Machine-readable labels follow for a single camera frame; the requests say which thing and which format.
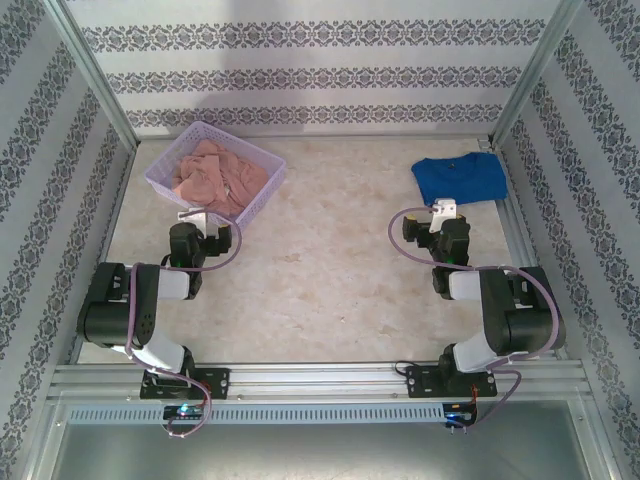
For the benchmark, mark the aluminium frame crossbar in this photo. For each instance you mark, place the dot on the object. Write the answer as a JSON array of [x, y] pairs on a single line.
[[320, 136]]

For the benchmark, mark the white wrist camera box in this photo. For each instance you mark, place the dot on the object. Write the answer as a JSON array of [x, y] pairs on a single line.
[[444, 207], [192, 219]]

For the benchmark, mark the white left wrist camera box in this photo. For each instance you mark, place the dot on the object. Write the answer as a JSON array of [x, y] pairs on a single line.
[[192, 219]]

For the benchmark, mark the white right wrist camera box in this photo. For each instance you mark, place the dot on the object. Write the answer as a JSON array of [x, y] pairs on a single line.
[[444, 207]]

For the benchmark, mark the aluminium mounting rail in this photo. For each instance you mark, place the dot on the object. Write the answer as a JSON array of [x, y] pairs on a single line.
[[320, 381]]

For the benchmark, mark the grey sheet metal panel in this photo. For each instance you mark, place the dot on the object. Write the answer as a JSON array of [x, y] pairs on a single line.
[[320, 455]]

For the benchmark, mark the blue t-shirt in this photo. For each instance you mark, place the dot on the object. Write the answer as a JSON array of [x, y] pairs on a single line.
[[465, 180]]

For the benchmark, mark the pink t-shirt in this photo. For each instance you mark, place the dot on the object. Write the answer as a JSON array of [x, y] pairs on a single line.
[[210, 180]]

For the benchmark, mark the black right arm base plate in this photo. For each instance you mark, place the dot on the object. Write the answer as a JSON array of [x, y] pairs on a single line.
[[425, 382]]

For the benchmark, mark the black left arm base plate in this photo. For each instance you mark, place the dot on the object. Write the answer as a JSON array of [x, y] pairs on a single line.
[[215, 384]]

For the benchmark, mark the lilac perforated plastic basket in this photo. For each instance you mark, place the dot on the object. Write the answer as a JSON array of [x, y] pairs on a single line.
[[265, 185]]

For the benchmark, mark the ribbed aluminium side rail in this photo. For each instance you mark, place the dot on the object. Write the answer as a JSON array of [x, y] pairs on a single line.
[[520, 240]]

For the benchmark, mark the aluminium frame post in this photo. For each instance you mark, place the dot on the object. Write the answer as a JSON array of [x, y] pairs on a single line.
[[531, 75], [95, 75]]

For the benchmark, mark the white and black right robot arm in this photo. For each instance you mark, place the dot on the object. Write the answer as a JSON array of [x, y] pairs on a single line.
[[525, 320]]

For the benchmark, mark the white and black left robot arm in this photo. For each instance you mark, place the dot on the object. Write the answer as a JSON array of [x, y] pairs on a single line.
[[115, 300]]

